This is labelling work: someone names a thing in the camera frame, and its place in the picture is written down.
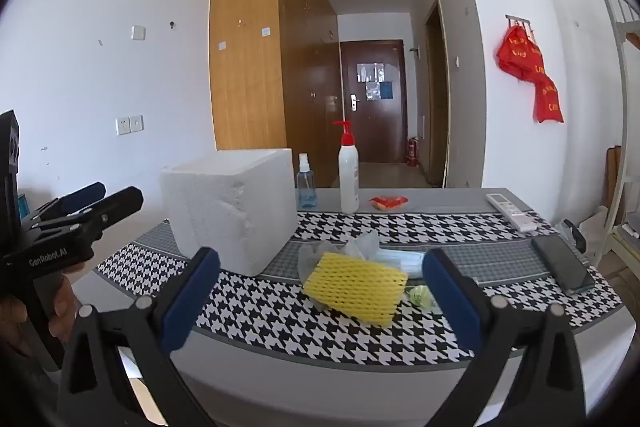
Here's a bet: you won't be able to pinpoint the wooden door frame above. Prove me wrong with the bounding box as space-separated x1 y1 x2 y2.
424 0 451 188

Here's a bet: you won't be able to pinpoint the blue spray bottle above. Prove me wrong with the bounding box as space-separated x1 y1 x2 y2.
296 153 318 210

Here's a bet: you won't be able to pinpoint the black smartphone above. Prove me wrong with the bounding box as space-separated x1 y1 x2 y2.
531 234 596 294

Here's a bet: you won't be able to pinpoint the person's left hand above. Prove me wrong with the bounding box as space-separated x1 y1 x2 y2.
0 276 77 357

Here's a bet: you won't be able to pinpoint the grey cloth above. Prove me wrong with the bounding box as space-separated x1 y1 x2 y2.
298 241 346 285

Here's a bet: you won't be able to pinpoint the white paper notice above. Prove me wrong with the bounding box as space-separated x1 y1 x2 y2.
356 62 386 82

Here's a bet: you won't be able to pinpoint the red snack packet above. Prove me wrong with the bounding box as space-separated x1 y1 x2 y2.
369 194 410 212

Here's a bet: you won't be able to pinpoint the dark brown door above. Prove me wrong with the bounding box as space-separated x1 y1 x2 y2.
340 39 408 165

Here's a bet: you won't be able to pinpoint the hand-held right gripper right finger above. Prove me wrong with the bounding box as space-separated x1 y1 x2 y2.
421 248 587 427

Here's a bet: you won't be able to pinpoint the green candy wrapper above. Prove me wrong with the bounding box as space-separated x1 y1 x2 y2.
409 285 441 314

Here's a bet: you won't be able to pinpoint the blue paper notice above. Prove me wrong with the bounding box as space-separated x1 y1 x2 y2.
366 81 395 100

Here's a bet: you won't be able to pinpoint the blue face mask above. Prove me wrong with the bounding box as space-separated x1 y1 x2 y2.
372 248 428 279

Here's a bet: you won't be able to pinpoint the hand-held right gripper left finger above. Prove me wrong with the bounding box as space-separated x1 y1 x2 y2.
57 247 222 427

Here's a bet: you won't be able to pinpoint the white remote control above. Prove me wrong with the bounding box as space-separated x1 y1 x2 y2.
486 192 537 234

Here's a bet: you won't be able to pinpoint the wooden board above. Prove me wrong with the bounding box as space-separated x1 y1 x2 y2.
606 146 623 218

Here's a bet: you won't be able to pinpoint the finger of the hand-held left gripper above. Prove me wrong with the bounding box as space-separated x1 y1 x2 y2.
29 181 108 222
30 186 145 242

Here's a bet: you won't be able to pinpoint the black tool handle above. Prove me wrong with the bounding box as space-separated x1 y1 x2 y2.
560 219 587 254

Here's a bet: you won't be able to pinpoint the white pump bottle red top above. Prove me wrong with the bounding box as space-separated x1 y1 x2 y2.
332 121 361 215

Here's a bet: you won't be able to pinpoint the white foam box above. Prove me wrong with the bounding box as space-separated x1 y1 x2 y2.
160 148 298 278

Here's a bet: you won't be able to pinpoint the houndstooth table cloth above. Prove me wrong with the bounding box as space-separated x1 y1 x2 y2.
94 207 623 367

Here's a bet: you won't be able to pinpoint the yellow foam net sleeve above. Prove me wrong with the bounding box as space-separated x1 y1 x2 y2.
302 252 410 327

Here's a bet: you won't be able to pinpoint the red cloth bags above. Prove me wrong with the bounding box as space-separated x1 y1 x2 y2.
496 24 565 124

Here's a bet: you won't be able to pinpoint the white floor bag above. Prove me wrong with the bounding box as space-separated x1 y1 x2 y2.
580 206 613 258

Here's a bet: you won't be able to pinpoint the wooden wardrobe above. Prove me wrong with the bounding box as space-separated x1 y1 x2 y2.
209 0 342 188

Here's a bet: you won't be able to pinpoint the white metal bed frame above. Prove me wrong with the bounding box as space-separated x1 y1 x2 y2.
590 0 640 258

